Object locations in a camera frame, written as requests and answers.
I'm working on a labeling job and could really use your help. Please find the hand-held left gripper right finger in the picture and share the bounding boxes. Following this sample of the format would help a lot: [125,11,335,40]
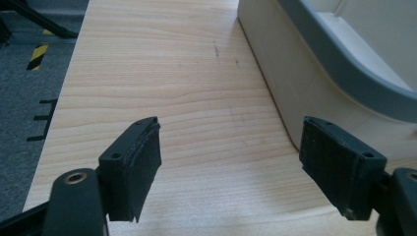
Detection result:
[298,115,388,221]

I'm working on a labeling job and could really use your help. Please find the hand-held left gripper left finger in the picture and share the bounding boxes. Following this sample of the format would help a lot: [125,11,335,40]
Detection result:
[97,116,162,223]

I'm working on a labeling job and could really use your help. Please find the white bin with grey rim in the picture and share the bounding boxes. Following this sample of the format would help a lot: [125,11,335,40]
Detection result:
[237,0,417,161]

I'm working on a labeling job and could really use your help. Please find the black floor tape marks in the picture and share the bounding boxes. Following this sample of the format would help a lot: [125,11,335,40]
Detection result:
[26,97,59,143]

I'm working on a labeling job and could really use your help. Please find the yellow black striped floor tape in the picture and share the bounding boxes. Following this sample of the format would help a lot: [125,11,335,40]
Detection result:
[26,29,55,72]

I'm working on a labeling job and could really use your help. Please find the black metal stand leg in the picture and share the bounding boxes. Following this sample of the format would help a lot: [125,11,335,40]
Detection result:
[0,0,80,45]

